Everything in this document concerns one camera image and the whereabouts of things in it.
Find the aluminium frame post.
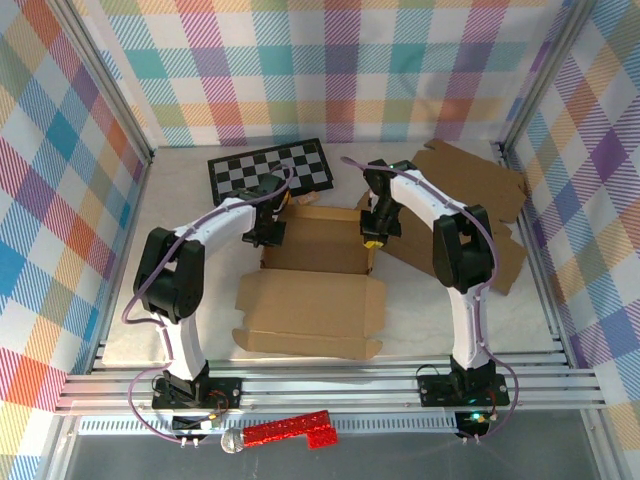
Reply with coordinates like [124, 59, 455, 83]
[49, 0, 156, 166]
[498, 0, 599, 154]

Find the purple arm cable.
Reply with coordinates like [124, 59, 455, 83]
[122, 163, 294, 445]
[339, 156, 519, 444]

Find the small controller board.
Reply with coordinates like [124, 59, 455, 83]
[455, 409, 494, 439]
[172, 413, 225, 435]

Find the silver glitter ball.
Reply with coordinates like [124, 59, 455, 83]
[220, 428, 247, 455]

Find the aluminium front frame rail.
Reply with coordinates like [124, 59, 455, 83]
[54, 352, 609, 416]

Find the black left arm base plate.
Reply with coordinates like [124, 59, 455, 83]
[151, 375, 244, 412]

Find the white slotted cable duct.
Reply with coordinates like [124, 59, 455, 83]
[79, 412, 459, 436]

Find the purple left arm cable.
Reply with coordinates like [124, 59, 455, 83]
[122, 163, 294, 445]

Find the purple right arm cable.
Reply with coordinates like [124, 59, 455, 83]
[339, 156, 519, 444]

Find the black grey checkerboard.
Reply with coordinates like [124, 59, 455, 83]
[207, 138, 335, 209]

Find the red glitter block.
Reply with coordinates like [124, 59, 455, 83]
[242, 409, 340, 451]

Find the brown cardboard mailer box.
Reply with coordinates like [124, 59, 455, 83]
[231, 203, 388, 362]
[355, 139, 529, 296]

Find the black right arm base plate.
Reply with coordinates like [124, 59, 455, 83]
[417, 372, 511, 407]

